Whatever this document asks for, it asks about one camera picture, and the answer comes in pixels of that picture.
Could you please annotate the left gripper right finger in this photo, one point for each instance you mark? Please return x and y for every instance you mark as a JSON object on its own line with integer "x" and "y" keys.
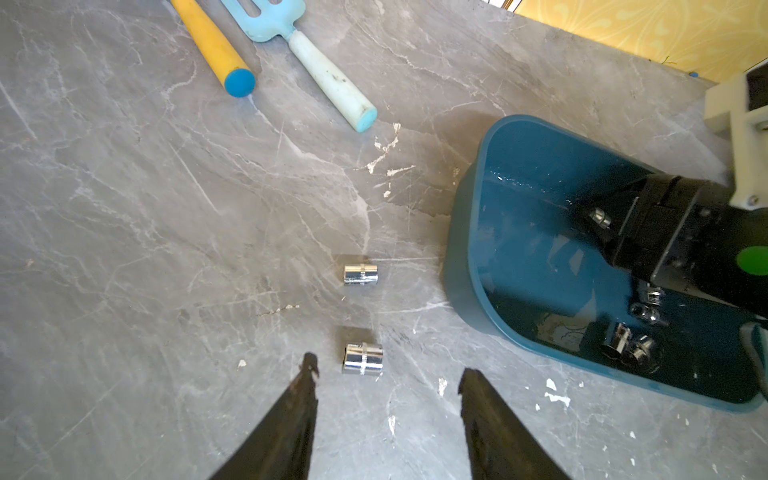
{"x": 499, "y": 445}

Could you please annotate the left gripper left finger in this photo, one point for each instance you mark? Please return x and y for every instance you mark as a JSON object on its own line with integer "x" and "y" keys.
{"x": 280, "y": 447}

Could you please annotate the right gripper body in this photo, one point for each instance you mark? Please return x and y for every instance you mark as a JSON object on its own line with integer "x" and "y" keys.
{"x": 681, "y": 234}

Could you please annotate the chrome socket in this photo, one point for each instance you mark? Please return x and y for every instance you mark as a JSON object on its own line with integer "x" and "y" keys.
{"x": 649, "y": 294}
{"x": 640, "y": 354}
{"x": 360, "y": 274}
{"x": 600, "y": 218}
{"x": 649, "y": 314}
{"x": 616, "y": 340}
{"x": 363, "y": 359}

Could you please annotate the teal storage box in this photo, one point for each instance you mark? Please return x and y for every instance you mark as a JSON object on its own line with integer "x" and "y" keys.
{"x": 521, "y": 266}

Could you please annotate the chrome socket in box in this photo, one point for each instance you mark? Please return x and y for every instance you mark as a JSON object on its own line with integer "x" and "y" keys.
{"x": 600, "y": 218}
{"x": 649, "y": 314}
{"x": 649, "y": 294}
{"x": 640, "y": 354}
{"x": 616, "y": 340}

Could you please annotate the light blue toy fork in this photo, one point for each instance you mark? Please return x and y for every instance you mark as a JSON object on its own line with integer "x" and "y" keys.
{"x": 277, "y": 19}

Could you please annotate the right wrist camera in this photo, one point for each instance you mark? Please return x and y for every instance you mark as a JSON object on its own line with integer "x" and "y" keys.
{"x": 738, "y": 108}

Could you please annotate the blue toy shovel yellow handle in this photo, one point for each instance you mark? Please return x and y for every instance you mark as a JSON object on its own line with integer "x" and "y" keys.
{"x": 225, "y": 62}

